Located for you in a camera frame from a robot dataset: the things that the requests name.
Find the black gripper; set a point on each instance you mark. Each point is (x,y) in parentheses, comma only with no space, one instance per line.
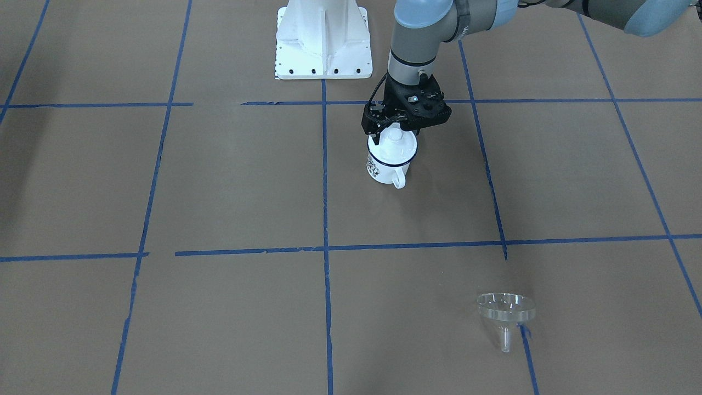
(373,119)

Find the white mug lid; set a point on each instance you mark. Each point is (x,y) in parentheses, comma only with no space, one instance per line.
(394,137)

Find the clear glass funnel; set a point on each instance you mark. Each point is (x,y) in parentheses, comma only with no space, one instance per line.
(502,313)

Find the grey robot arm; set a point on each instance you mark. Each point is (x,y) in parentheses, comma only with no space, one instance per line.
(420,27)

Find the white enamel mug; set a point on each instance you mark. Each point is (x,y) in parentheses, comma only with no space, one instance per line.
(389,166)

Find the brown paper table cover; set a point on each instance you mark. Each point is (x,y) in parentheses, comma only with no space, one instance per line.
(176,220)

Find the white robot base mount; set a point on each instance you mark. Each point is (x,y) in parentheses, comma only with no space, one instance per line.
(322,39)

